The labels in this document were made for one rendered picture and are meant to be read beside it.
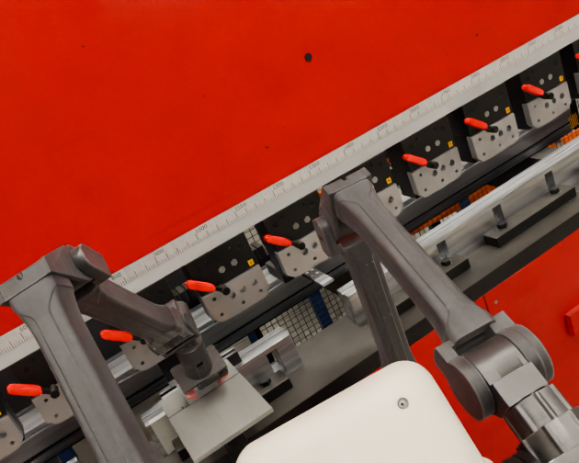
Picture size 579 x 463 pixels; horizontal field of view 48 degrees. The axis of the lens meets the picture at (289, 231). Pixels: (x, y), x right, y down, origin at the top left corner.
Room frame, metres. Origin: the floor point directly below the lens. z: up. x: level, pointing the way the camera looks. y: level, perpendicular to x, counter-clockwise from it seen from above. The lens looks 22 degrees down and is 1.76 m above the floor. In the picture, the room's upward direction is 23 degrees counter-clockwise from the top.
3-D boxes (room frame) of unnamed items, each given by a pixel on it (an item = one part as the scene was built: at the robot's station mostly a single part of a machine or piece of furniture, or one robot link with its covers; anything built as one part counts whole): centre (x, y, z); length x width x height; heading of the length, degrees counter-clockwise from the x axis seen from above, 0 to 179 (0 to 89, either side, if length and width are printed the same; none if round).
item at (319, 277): (1.60, 0.00, 1.01); 0.26 x 0.12 x 0.05; 18
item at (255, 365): (1.33, 0.29, 0.92); 0.39 x 0.06 x 0.10; 108
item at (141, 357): (1.31, 0.37, 1.18); 0.15 x 0.09 x 0.17; 108
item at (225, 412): (1.18, 0.30, 1.00); 0.26 x 0.18 x 0.01; 18
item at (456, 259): (1.45, -0.25, 0.89); 0.30 x 0.05 x 0.03; 108
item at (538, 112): (1.69, -0.77, 1.18); 0.15 x 0.09 x 0.17; 108
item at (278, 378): (1.27, 0.29, 0.89); 0.30 x 0.05 x 0.03; 108
